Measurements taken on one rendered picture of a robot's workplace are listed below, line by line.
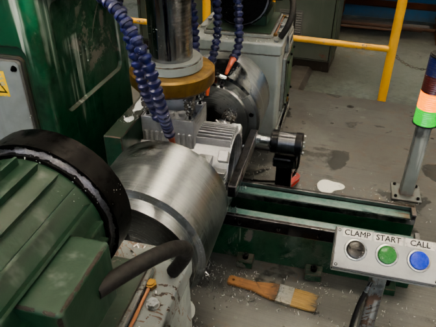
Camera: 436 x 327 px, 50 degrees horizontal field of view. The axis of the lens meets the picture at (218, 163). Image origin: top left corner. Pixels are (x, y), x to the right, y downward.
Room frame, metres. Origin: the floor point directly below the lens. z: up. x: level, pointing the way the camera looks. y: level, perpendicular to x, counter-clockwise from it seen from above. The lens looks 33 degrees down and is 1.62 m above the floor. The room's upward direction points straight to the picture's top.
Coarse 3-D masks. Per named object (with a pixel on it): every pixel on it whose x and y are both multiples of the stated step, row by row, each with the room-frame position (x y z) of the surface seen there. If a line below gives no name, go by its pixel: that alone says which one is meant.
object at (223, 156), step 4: (232, 124) 0.96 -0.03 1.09; (236, 124) 0.96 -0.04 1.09; (240, 124) 0.96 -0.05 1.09; (240, 128) 0.95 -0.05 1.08; (240, 132) 0.95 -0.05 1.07; (144, 140) 0.89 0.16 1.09; (148, 140) 0.88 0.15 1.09; (220, 152) 0.84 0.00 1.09; (224, 152) 0.84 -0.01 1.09; (228, 152) 0.84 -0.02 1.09; (220, 156) 0.83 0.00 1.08; (224, 156) 0.83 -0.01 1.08; (228, 156) 0.84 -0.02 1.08; (220, 160) 0.83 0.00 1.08; (224, 160) 0.83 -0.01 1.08; (228, 160) 0.84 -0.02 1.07; (228, 200) 0.84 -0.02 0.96
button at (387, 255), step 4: (380, 248) 0.56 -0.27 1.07; (384, 248) 0.56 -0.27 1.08; (388, 248) 0.56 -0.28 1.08; (392, 248) 0.56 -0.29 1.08; (380, 252) 0.56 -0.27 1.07; (384, 252) 0.56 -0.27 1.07; (388, 252) 0.56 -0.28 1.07; (392, 252) 0.56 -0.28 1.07; (380, 256) 0.55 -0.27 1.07; (384, 256) 0.55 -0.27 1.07; (388, 256) 0.55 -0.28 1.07; (392, 256) 0.55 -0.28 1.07; (396, 256) 0.55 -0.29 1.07; (380, 260) 0.55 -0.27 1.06; (384, 260) 0.55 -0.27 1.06; (388, 260) 0.55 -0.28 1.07; (392, 260) 0.55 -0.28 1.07; (388, 264) 0.55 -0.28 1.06
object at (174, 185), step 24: (144, 144) 0.76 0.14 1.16; (168, 144) 0.75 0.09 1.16; (120, 168) 0.68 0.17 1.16; (144, 168) 0.67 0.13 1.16; (168, 168) 0.67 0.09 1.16; (192, 168) 0.70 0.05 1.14; (144, 192) 0.60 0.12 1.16; (168, 192) 0.62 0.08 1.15; (192, 192) 0.64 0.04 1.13; (216, 192) 0.69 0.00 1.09; (144, 216) 0.57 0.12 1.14; (168, 216) 0.58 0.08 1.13; (192, 216) 0.60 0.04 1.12; (216, 216) 0.65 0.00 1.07; (144, 240) 0.57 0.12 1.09; (168, 240) 0.56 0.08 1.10; (192, 240) 0.57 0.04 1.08; (192, 264) 0.55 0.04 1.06
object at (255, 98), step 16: (224, 64) 1.15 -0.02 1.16; (240, 64) 1.17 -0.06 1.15; (224, 80) 1.07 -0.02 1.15; (240, 80) 1.09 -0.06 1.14; (256, 80) 1.15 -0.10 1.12; (208, 96) 1.08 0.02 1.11; (224, 96) 1.07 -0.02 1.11; (240, 96) 1.06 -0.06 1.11; (256, 96) 1.09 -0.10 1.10; (208, 112) 1.08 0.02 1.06; (224, 112) 1.05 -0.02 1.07; (240, 112) 1.06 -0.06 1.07; (256, 112) 1.06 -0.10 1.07; (256, 128) 1.05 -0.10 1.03
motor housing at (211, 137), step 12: (204, 132) 0.90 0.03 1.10; (216, 132) 0.89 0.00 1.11; (228, 132) 0.89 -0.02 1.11; (204, 144) 0.88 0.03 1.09; (216, 144) 0.87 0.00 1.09; (228, 144) 0.86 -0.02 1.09; (240, 144) 0.97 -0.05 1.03; (216, 156) 0.85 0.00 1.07; (216, 168) 0.83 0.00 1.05; (228, 168) 0.96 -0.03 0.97; (228, 204) 0.86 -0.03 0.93
